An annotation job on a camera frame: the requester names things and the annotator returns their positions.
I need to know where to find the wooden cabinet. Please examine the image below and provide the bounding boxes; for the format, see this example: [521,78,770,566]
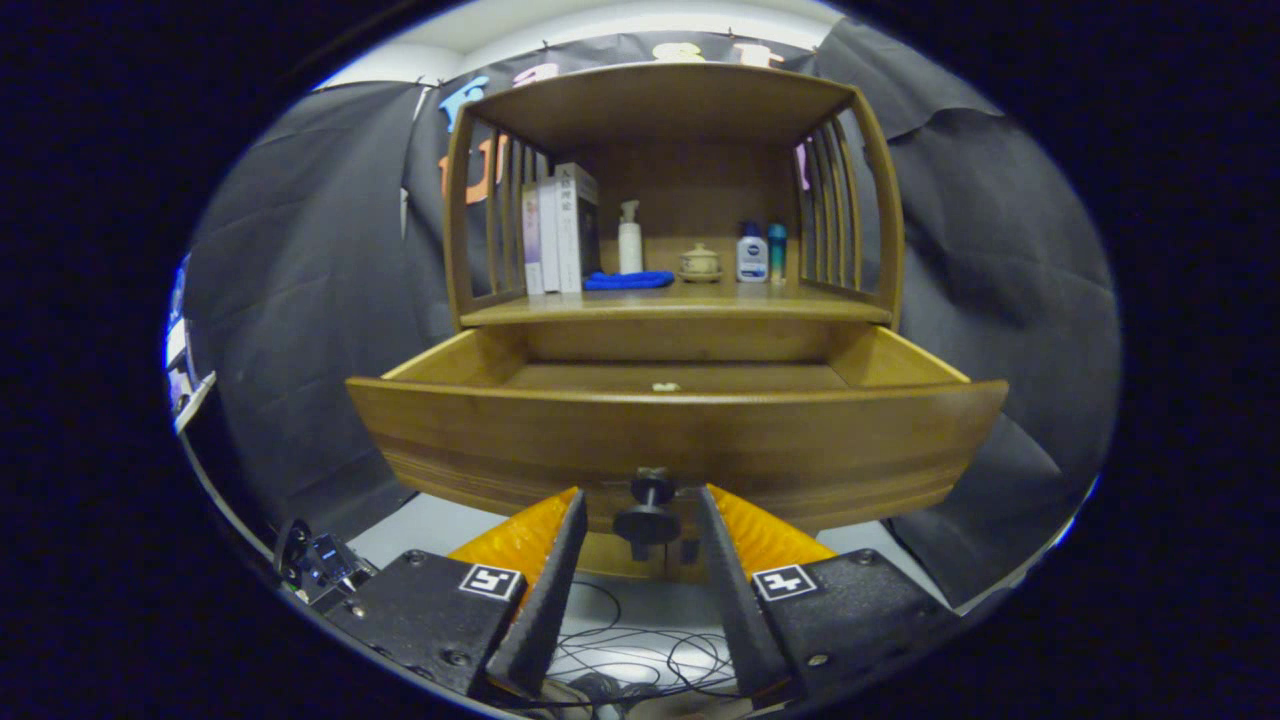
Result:
[440,62,906,586]

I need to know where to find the black cables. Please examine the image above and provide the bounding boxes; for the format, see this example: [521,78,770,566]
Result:
[545,580,741,701]

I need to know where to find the wooden countertop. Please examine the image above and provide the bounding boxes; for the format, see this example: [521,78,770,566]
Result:
[460,275,893,327]

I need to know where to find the blue folded cloth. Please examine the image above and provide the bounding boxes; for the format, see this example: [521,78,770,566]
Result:
[583,270,676,291]

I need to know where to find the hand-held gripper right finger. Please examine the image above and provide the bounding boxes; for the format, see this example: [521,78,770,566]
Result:
[697,484,966,701]

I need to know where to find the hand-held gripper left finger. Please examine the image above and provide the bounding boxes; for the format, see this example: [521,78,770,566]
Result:
[325,487,589,701]

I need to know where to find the black electronic device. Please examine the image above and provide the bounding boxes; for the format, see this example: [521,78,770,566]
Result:
[273,518,379,613]

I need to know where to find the white lotion bottle blue cap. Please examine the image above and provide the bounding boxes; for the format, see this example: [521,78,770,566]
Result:
[736,221,769,284]

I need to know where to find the pale purple book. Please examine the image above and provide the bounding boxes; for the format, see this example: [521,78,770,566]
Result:
[522,182,544,296]

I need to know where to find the white book with portrait cover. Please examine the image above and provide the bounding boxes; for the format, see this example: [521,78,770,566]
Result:
[555,162,601,293]

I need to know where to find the screen on white stand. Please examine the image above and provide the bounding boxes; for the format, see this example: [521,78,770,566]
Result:
[165,255,216,433]

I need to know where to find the white pump bottle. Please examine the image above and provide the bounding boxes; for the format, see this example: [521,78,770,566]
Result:
[617,200,644,276]

